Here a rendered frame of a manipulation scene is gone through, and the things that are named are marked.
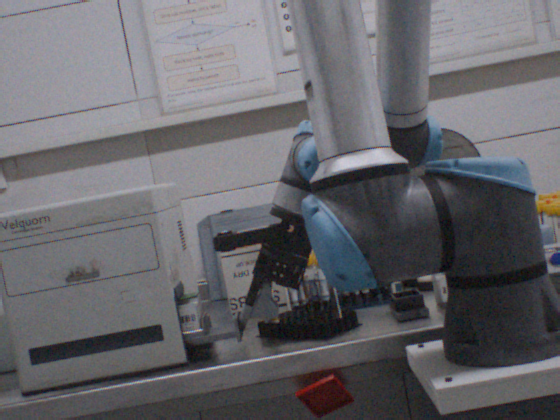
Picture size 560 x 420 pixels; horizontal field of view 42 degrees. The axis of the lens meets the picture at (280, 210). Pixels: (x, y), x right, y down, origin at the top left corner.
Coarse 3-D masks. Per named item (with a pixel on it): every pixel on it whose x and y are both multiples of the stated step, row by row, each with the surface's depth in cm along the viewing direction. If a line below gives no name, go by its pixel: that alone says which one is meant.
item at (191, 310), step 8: (184, 304) 120; (192, 304) 120; (200, 304) 123; (184, 312) 120; (192, 312) 120; (200, 312) 121; (184, 320) 120; (192, 320) 120; (200, 320) 120; (184, 328) 120; (192, 328) 120; (200, 328) 120
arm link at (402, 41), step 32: (384, 0) 96; (416, 0) 95; (384, 32) 98; (416, 32) 97; (384, 64) 101; (416, 64) 100; (384, 96) 104; (416, 96) 103; (416, 128) 106; (416, 160) 110
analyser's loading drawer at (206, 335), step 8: (208, 328) 124; (216, 328) 124; (224, 328) 123; (232, 328) 121; (240, 328) 121; (184, 336) 120; (192, 336) 120; (200, 336) 120; (208, 336) 119; (216, 336) 119; (224, 336) 119; (232, 336) 119; (240, 336) 120; (192, 344) 120
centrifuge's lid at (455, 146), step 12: (444, 132) 172; (456, 132) 169; (444, 144) 174; (456, 144) 173; (468, 144) 171; (444, 156) 175; (456, 156) 174; (468, 156) 173; (480, 156) 167; (420, 168) 176
